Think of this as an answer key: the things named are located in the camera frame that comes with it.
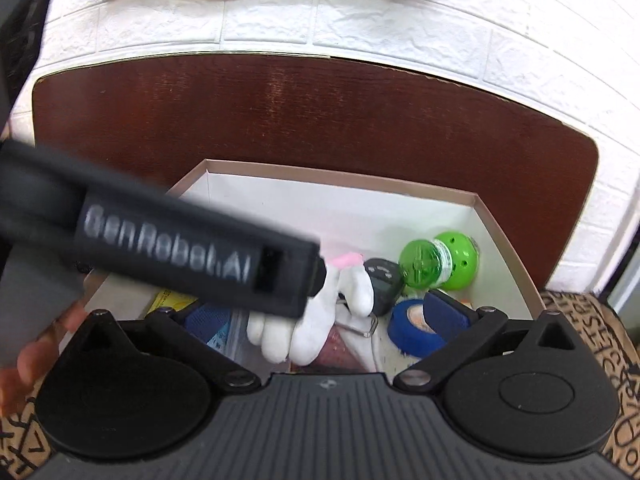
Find blue tape roll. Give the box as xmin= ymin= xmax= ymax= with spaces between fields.
xmin=387 ymin=299 xmax=446 ymax=359

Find green mosquito repellent bottle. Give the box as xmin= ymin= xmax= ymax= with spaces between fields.
xmin=398 ymin=231 xmax=480 ymax=290

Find lettered leopard tablecloth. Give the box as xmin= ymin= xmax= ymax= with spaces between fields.
xmin=1 ymin=311 xmax=623 ymax=479

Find person's left hand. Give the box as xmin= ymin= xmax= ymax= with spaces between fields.
xmin=1 ymin=300 xmax=87 ymax=417

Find blue medicine box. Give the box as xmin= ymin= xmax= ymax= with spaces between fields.
xmin=206 ymin=307 xmax=233 ymax=354

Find yellow card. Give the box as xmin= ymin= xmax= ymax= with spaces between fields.
xmin=146 ymin=289 xmax=196 ymax=314

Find black car key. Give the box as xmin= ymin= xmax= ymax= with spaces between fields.
xmin=364 ymin=258 xmax=405 ymax=316

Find brown cardboard storage box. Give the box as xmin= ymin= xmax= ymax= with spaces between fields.
xmin=85 ymin=159 xmax=544 ymax=380

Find white pink glove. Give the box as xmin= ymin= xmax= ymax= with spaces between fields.
xmin=246 ymin=252 xmax=374 ymax=366

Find dark brown wooden board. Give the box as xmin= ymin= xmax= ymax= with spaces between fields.
xmin=32 ymin=54 xmax=599 ymax=286

